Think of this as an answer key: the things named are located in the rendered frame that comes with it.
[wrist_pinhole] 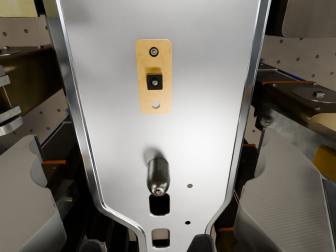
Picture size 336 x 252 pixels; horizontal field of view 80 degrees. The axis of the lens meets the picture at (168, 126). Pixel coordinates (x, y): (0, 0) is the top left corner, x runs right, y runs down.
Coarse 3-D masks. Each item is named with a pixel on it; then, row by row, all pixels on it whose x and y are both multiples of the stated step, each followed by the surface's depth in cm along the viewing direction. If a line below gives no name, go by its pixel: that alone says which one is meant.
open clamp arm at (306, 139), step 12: (264, 108) 26; (276, 108) 25; (264, 120) 25; (276, 120) 24; (288, 120) 22; (300, 120) 22; (288, 132) 23; (300, 132) 21; (312, 132) 20; (324, 132) 20; (300, 144) 21; (312, 144) 20; (324, 144) 19; (312, 156) 20; (324, 156) 18; (324, 168) 18
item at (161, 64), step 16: (144, 48) 21; (160, 48) 21; (144, 64) 22; (160, 64) 22; (144, 80) 23; (160, 80) 22; (144, 96) 23; (160, 96) 24; (144, 112) 24; (160, 112) 24
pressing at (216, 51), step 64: (64, 0) 19; (128, 0) 19; (192, 0) 20; (256, 0) 20; (64, 64) 21; (128, 64) 22; (192, 64) 22; (256, 64) 23; (128, 128) 26; (192, 128) 26; (128, 192) 31; (192, 192) 31
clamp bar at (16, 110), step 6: (0, 78) 17; (6, 78) 17; (0, 84) 17; (6, 84) 18; (0, 108) 18; (6, 108) 18; (12, 108) 18; (18, 108) 19; (0, 114) 17; (6, 114) 18; (12, 114) 18; (0, 120) 17
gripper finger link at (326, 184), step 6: (324, 180) 8; (324, 186) 7; (330, 186) 7; (324, 192) 7; (330, 192) 7; (330, 198) 7; (330, 204) 7; (330, 210) 6; (330, 216) 6; (330, 222) 6
